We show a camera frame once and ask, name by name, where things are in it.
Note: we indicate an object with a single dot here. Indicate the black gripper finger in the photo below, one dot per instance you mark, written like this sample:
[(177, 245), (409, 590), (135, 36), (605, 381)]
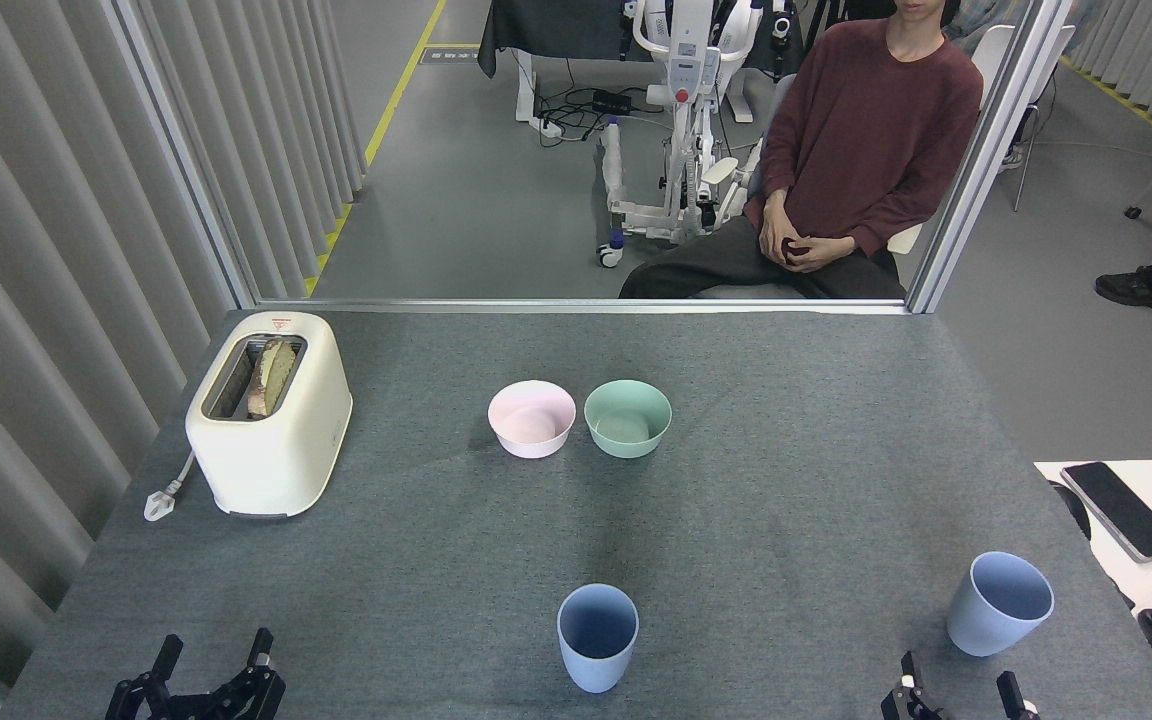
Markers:
[(141, 695), (258, 690), (908, 700), (1014, 705)]

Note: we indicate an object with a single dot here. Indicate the blue plastic cup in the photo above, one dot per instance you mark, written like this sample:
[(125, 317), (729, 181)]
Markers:
[(986, 625), (596, 670)]

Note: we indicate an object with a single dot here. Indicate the person's left hand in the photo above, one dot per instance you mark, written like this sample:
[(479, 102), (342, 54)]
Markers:
[(826, 252)]

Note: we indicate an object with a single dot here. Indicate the person's right hand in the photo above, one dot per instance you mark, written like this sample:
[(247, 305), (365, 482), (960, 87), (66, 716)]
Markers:
[(774, 230)]

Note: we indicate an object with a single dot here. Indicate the black smartphone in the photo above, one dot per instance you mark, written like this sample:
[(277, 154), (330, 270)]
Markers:
[(1123, 510)]

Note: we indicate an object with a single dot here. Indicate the cream white toaster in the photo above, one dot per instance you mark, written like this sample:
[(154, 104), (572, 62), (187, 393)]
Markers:
[(276, 460)]

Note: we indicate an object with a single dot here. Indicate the toasted bread slice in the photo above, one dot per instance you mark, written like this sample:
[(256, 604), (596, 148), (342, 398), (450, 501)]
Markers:
[(274, 378)]

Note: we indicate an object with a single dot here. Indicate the pink bowl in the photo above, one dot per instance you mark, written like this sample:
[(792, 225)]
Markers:
[(531, 430)]

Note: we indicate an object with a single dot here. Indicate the green bowl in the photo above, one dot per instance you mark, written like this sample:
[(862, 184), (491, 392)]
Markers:
[(628, 432)]

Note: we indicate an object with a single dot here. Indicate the seated person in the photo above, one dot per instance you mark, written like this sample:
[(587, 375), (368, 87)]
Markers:
[(866, 130)]

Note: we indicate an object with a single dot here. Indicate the white power strip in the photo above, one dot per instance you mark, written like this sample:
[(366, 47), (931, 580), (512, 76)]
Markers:
[(548, 126)]

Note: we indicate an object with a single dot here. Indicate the white stand on wheels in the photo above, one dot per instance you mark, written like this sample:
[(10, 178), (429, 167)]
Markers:
[(688, 100)]

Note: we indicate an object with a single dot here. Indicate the white chair with metal legs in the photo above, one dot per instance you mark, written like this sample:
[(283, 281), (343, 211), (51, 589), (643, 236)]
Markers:
[(996, 60)]

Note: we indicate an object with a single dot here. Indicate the black power adapter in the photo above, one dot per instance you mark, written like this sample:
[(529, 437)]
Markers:
[(612, 102)]

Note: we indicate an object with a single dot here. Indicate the black cloth covered table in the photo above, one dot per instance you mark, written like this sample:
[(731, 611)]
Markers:
[(556, 30)]

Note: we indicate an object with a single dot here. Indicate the silver frame rail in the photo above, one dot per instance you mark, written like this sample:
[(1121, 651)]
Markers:
[(576, 305)]

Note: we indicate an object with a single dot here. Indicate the silver frame post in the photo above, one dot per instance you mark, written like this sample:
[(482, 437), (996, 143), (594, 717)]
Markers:
[(186, 160), (986, 160)]

